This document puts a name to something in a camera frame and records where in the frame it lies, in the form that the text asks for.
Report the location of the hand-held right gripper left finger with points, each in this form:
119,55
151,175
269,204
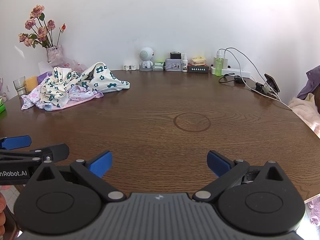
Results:
101,163

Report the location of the green box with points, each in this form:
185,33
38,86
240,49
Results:
2,108

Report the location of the green spray bottle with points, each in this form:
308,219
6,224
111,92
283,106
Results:
218,67

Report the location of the clear plastic bag red print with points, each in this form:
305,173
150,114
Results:
75,66

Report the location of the white plastic clip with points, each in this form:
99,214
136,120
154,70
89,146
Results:
131,67

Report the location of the cream garment with teal flowers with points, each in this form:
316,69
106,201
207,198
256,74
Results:
97,76

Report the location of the clear drinking glass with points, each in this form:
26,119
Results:
20,87

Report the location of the printed metal tin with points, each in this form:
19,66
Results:
173,65

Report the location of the dried rose bouquet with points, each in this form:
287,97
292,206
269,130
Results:
37,10

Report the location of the lilac cloth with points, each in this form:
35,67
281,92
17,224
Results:
314,212

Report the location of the pink fluffy garment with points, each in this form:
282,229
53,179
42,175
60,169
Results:
306,110

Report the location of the person's left hand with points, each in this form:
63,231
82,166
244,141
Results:
2,212

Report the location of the pink floral garment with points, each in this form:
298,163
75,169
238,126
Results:
32,97

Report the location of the purple plastic bag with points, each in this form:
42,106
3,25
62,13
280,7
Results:
45,76

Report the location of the grey plug adapter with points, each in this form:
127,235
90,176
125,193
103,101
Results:
268,90

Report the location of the white robot-shaped speaker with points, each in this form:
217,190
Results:
145,53

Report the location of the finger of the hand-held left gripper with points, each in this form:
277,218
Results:
58,152
16,142

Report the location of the black phone stand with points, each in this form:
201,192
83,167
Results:
258,87

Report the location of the white spray bottle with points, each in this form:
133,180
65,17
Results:
184,67

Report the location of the red and black box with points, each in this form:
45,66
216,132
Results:
198,69

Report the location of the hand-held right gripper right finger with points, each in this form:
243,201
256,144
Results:
217,165

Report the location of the purple garment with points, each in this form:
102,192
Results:
311,82

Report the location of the tan tissue packet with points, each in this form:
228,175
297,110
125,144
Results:
197,63

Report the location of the black charger block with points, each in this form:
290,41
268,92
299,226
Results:
175,55

